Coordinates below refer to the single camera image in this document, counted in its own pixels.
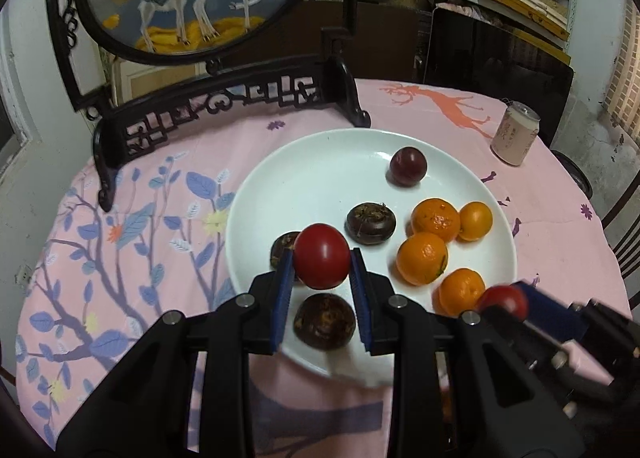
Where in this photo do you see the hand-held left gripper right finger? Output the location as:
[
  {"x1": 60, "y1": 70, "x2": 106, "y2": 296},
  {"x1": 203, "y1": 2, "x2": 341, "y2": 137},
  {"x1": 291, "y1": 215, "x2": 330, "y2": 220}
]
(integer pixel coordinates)
[{"x1": 350, "y1": 248, "x2": 586, "y2": 458}]

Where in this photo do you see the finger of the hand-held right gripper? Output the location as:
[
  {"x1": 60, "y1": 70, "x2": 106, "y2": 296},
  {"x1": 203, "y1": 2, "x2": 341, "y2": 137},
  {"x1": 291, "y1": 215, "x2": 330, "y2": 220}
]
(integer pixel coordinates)
[
  {"x1": 520, "y1": 281, "x2": 583, "y2": 344},
  {"x1": 500, "y1": 315, "x2": 566, "y2": 379}
]

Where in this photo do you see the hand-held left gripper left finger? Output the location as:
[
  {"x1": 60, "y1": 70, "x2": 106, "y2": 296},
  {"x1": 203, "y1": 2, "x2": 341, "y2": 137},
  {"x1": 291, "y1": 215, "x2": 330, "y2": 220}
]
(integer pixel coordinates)
[{"x1": 55, "y1": 251, "x2": 296, "y2": 458}]

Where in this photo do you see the dark brown water chestnut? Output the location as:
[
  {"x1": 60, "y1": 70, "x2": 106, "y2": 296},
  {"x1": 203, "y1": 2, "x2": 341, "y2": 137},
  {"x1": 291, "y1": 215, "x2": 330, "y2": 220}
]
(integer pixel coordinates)
[
  {"x1": 293, "y1": 292, "x2": 357, "y2": 350},
  {"x1": 270, "y1": 232, "x2": 301, "y2": 284},
  {"x1": 345, "y1": 203, "x2": 397, "y2": 245}
]

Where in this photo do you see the red tomato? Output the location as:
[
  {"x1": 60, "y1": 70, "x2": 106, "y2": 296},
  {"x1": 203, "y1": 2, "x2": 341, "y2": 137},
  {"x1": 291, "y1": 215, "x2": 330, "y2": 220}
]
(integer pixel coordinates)
[
  {"x1": 292, "y1": 223, "x2": 352, "y2": 290},
  {"x1": 475, "y1": 284, "x2": 529, "y2": 321}
]

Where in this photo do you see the orange mandarin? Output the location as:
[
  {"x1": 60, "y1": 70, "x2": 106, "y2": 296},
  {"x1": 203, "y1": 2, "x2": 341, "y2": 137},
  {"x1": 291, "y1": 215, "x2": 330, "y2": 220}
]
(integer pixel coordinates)
[
  {"x1": 396, "y1": 231, "x2": 449, "y2": 287},
  {"x1": 411, "y1": 198, "x2": 461, "y2": 243},
  {"x1": 432, "y1": 268, "x2": 486, "y2": 317}
]

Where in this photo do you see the smooth yellow-orange citrus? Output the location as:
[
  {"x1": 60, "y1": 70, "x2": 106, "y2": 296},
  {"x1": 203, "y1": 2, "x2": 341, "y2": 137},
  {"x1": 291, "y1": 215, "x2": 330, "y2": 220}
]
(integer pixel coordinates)
[{"x1": 457, "y1": 201, "x2": 494, "y2": 242}]

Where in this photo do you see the white oval plate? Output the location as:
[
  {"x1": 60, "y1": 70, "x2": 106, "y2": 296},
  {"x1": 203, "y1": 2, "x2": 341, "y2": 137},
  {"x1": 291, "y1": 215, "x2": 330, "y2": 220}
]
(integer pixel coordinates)
[{"x1": 225, "y1": 128, "x2": 517, "y2": 389}]

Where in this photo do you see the large dark red plum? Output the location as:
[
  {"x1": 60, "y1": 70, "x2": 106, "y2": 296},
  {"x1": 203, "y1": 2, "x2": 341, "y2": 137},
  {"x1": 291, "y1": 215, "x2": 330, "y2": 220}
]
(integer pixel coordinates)
[{"x1": 389, "y1": 147, "x2": 428, "y2": 187}]

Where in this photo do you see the dark wooden chair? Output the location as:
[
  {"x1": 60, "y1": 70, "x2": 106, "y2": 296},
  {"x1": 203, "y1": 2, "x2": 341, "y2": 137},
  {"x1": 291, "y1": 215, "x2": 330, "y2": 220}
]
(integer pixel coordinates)
[{"x1": 600, "y1": 173, "x2": 640, "y2": 309}]

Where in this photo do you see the pink printed tablecloth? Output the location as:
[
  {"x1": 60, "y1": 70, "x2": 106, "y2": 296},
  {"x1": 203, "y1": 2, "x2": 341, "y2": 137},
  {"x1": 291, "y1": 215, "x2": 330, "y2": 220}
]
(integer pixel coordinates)
[{"x1": 14, "y1": 77, "x2": 632, "y2": 458}]

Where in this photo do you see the black round stool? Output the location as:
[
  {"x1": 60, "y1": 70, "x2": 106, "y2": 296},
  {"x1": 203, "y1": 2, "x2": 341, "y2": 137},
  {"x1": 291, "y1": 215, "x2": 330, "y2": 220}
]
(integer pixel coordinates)
[{"x1": 550, "y1": 149, "x2": 593, "y2": 199}]

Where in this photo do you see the pale beverage can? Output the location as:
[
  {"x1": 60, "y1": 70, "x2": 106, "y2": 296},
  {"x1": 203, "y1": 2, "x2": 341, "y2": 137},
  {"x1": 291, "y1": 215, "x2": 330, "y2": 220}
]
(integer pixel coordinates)
[{"x1": 490, "y1": 101, "x2": 542, "y2": 167}]

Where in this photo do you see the black flat panel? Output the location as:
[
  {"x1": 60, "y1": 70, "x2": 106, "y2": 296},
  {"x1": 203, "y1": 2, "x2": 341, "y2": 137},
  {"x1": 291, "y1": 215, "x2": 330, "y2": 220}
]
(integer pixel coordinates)
[{"x1": 424, "y1": 6, "x2": 575, "y2": 149}]

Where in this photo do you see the beige framed panel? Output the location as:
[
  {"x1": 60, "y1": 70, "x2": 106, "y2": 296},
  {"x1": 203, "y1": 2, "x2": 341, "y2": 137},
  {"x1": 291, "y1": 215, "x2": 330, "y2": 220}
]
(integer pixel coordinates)
[{"x1": 112, "y1": 58, "x2": 213, "y2": 106}]

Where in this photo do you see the dark brown wooden panel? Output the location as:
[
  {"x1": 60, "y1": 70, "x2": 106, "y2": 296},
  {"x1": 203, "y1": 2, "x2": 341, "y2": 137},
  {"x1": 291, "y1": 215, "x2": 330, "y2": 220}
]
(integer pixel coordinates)
[{"x1": 350, "y1": 1, "x2": 432, "y2": 82}]

